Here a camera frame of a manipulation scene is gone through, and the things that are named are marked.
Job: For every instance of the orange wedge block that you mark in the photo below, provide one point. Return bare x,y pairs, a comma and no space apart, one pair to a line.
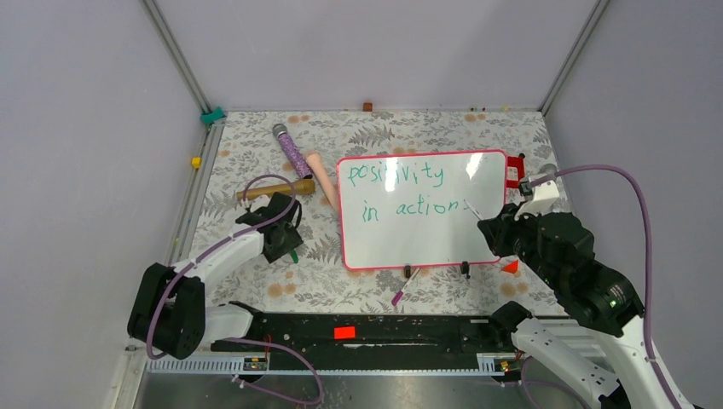
511,268

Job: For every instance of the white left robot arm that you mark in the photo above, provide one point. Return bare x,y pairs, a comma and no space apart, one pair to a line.
170,313

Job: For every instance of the purple marker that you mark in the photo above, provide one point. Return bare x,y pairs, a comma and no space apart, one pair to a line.
398,296

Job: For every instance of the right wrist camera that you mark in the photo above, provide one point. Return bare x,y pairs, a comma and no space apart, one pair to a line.
540,192

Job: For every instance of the red box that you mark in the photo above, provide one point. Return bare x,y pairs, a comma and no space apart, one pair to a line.
515,171

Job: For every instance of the teal block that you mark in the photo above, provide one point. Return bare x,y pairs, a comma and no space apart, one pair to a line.
211,117

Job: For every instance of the black whiteboard clip right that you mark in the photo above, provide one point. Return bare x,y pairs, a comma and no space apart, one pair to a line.
465,269

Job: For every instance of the purple glitter microphone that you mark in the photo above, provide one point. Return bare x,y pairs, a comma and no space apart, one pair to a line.
290,149

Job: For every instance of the pink framed whiteboard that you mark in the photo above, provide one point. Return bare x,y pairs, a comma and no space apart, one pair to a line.
409,209

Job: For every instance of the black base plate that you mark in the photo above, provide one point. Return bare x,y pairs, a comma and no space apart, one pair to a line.
282,343

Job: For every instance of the silver microphone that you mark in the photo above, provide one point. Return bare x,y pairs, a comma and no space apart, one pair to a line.
548,169

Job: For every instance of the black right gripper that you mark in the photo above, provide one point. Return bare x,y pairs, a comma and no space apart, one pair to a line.
495,230

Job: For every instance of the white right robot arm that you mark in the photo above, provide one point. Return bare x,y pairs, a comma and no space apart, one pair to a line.
609,308

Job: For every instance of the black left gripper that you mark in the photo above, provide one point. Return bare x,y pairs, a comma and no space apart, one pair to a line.
292,241

